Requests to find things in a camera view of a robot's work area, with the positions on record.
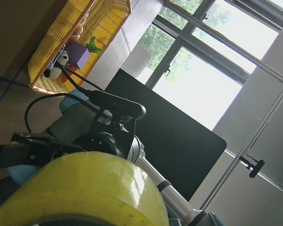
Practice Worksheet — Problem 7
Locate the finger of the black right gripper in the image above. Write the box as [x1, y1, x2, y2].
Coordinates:
[0, 144, 61, 169]

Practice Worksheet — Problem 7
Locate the yellow plastic basket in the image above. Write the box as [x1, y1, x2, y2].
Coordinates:
[28, 0, 132, 94]

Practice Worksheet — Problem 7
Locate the toy croissant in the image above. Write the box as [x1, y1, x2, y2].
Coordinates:
[68, 12, 89, 42]

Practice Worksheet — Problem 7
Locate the yellow tape roll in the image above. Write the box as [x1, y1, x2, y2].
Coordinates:
[0, 152, 169, 226]

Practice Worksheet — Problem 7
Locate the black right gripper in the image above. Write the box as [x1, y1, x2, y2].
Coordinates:
[11, 131, 134, 160]

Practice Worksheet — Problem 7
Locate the purple foam block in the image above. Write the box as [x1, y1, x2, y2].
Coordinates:
[64, 42, 90, 70]

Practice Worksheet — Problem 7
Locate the window frame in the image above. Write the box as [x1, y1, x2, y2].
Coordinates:
[145, 0, 283, 85]

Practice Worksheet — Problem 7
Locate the black monitor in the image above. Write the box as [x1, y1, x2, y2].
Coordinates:
[105, 69, 227, 200]

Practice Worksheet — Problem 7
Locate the panda figurine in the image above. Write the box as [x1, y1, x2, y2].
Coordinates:
[43, 51, 68, 80]

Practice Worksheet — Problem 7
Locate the black camera cable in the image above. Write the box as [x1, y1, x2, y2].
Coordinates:
[25, 65, 104, 134]

